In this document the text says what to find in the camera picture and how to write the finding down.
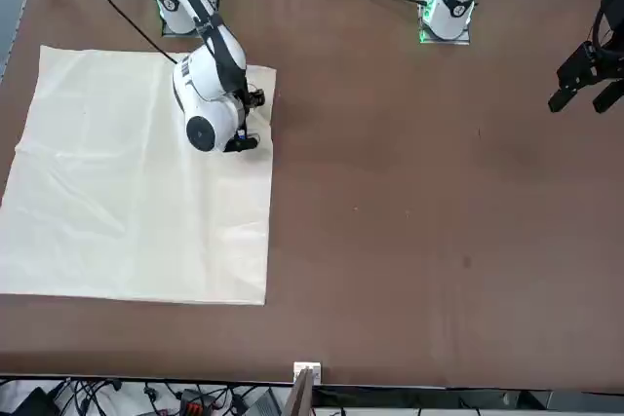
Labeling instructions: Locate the slanted aluminium mast rail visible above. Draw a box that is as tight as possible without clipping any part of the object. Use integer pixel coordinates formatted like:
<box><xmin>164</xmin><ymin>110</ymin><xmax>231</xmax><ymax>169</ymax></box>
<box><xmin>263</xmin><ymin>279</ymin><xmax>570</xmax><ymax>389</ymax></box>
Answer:
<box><xmin>284</xmin><ymin>365</ymin><xmax>316</xmax><ymax>416</ymax></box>

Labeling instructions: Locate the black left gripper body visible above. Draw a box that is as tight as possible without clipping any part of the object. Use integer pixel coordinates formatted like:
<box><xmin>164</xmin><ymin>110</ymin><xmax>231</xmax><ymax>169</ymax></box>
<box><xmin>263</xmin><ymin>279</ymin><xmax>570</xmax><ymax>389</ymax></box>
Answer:
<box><xmin>599</xmin><ymin>0</ymin><xmax>624</xmax><ymax>53</ymax></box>

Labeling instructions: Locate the orange black connector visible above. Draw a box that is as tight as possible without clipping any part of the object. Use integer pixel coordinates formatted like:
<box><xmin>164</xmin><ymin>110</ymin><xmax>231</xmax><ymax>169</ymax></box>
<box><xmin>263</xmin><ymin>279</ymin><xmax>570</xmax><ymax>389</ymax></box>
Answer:
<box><xmin>175</xmin><ymin>388</ymin><xmax>216</xmax><ymax>416</ymax></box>

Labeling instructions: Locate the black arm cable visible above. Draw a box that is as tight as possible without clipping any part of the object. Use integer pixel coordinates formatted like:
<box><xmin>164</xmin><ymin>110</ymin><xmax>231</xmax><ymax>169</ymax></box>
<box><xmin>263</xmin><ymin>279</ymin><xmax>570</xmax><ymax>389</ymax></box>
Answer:
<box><xmin>75</xmin><ymin>0</ymin><xmax>179</xmax><ymax>66</ymax></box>

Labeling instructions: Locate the cream tablecloth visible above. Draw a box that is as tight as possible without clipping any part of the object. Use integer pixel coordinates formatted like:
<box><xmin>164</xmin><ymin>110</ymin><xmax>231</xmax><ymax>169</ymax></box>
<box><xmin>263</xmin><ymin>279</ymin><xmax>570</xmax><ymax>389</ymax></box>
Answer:
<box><xmin>0</xmin><ymin>44</ymin><xmax>279</xmax><ymax>308</ymax></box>

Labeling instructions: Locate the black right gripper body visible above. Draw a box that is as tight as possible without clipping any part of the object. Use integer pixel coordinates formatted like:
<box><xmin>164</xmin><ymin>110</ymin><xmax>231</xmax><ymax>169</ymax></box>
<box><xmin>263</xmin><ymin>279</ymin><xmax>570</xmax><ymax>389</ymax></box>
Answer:
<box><xmin>224</xmin><ymin>135</ymin><xmax>260</xmax><ymax>154</ymax></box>

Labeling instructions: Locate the dark ribbed power adapter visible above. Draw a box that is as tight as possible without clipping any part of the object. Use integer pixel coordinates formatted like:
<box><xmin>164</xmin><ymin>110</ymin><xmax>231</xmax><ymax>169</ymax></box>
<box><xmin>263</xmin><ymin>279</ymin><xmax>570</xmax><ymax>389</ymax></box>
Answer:
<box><xmin>243</xmin><ymin>386</ymin><xmax>285</xmax><ymax>416</ymax></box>

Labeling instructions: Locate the white rail foot bracket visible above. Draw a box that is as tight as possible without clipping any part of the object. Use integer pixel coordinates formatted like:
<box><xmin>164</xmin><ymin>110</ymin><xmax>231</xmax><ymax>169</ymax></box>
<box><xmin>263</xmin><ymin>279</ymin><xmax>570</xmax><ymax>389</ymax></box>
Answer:
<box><xmin>292</xmin><ymin>360</ymin><xmax>324</xmax><ymax>385</ymax></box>

